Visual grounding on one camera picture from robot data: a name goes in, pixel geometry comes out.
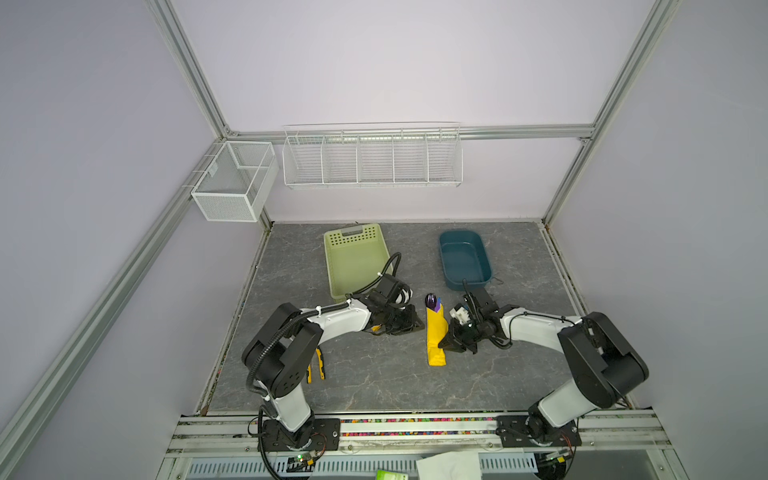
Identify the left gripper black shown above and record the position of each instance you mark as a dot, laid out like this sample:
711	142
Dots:
410	323

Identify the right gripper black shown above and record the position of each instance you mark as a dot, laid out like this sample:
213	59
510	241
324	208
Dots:
453	340

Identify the yellow paper napkin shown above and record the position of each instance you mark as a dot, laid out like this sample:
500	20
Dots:
437	328

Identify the purple metal spoon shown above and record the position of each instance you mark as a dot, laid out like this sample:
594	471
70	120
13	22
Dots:
431	301

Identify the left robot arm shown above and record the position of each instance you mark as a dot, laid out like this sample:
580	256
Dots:
279	355

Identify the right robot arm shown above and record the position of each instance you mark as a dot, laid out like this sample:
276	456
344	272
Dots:
604	367

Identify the light green perforated basket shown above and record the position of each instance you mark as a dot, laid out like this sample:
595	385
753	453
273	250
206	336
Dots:
354	257

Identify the teal plastic tray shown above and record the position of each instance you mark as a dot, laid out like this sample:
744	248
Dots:
464	259

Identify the yellow black pliers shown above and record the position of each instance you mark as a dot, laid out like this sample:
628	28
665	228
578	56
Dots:
316	368

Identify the white paper sheet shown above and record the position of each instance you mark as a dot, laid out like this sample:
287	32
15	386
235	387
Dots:
459	465

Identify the green small object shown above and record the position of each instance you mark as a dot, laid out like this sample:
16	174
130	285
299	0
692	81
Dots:
389	475

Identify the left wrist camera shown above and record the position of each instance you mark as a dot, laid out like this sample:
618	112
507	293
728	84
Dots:
404	295

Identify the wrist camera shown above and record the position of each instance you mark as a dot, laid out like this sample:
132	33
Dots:
461	314
404	295

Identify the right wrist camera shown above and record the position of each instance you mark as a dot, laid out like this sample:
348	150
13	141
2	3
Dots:
461	314

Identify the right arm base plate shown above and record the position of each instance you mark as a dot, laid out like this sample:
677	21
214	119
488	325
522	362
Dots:
519	431

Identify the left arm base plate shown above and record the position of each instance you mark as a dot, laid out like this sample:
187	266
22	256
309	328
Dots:
318	434

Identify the long white wire shelf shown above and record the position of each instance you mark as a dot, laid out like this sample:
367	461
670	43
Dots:
384	154

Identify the small white wire basket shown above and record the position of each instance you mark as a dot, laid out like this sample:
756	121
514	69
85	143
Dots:
237	182

